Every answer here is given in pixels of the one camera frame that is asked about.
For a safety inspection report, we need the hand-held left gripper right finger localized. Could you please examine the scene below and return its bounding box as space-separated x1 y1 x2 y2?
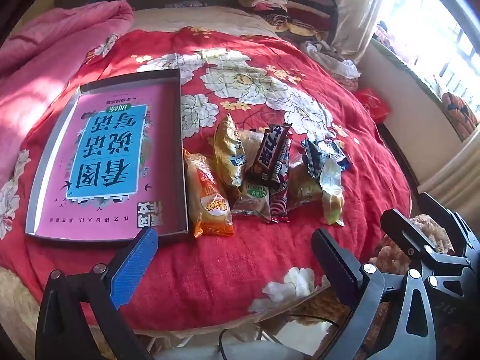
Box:
311 228 437 360

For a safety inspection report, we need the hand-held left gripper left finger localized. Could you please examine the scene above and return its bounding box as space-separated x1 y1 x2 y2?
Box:
35 227 160 360

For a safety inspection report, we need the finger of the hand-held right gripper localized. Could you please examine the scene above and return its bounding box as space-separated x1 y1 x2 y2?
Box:
380 209 469 271
422 192 480 259

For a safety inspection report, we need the light green snack packet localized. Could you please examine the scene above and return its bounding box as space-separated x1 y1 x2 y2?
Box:
319 157 346 226

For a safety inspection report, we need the tan snack packet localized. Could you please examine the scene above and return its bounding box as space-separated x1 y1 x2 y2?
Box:
287 163 323 211

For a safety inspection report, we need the red white snack packet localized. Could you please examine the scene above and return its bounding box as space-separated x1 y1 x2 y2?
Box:
268 139 292 224

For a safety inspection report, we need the orange snack packet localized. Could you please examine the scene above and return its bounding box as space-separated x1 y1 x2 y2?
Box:
183 149 235 239

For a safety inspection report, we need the clear cracker packet green label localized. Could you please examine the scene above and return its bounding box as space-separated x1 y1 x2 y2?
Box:
232 180 271 222

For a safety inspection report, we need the dark green snack packet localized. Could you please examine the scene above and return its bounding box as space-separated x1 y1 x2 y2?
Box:
302 139 331 179

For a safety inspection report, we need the grey shallow box pink bottom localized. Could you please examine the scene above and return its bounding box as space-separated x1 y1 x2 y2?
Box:
25 68 188 241

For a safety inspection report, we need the brown chocolate bar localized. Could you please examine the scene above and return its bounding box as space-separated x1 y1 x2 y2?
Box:
245 124 293 182

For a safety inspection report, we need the yellow gold snack packet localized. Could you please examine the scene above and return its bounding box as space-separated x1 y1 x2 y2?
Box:
213 113 246 188

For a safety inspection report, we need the clear plastic snack packet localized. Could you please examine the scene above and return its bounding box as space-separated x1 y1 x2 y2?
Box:
240 129 265 151

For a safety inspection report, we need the red floral bedspread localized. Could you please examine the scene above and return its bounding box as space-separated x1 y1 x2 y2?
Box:
0 26 413 340

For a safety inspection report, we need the orange black patterned cushion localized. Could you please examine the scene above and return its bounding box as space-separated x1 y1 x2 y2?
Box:
440 92 480 141

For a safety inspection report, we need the red plastic bag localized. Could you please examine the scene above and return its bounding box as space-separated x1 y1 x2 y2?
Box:
354 88 391 122

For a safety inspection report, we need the window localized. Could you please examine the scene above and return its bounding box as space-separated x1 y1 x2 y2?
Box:
379 0 480 121

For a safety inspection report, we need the white crumpled cloth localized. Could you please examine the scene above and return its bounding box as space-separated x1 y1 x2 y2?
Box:
300 41 361 83

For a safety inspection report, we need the pink quilt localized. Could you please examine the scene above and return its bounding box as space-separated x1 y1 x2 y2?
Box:
0 0 135 196

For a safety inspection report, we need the cream curtain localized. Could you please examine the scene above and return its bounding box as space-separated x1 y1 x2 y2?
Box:
332 0 387 64

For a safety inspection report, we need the beige bed sheet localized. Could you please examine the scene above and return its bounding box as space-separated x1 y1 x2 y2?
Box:
127 5 278 38

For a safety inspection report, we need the pile of folded clothes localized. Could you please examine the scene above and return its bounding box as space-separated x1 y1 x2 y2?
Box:
238 0 338 42

